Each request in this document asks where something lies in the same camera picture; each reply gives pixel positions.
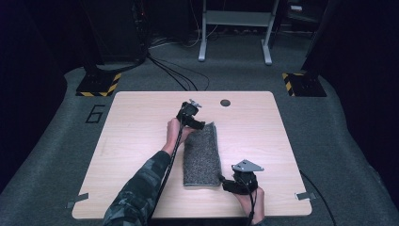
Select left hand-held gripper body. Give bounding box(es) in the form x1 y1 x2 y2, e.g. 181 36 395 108
176 98 202 124

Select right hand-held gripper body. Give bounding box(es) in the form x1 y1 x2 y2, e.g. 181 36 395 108
231 158 265 193

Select grey towel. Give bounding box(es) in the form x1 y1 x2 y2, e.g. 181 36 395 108
183 121 223 188

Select person's left hand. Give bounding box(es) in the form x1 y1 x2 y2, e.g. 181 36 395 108
166 117 196 153

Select person's right hand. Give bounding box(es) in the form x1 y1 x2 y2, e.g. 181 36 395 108
233 187 266 226

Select grey tape strip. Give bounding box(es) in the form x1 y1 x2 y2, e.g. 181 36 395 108
295 191 317 202
65 192 90 209

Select black yellow striped stand base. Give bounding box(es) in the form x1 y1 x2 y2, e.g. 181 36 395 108
75 72 122 98
280 72 327 98

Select black equipment cabinet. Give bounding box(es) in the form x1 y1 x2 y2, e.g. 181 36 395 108
79 0 151 64

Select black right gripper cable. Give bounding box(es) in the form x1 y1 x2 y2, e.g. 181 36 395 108
241 180 259 226

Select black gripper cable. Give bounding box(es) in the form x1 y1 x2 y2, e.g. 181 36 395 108
241 180 259 226
147 122 185 222

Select black floor cable bundle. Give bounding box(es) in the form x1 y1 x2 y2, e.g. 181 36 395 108
146 54 211 92

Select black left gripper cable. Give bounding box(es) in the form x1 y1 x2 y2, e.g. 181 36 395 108
147 122 185 222

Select white floor cables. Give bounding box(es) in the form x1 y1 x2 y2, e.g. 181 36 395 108
150 24 220 50

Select thin black floor cable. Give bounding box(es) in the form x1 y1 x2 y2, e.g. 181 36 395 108
298 169 339 226

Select white metal stand frame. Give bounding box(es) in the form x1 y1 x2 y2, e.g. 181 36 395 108
198 0 280 67

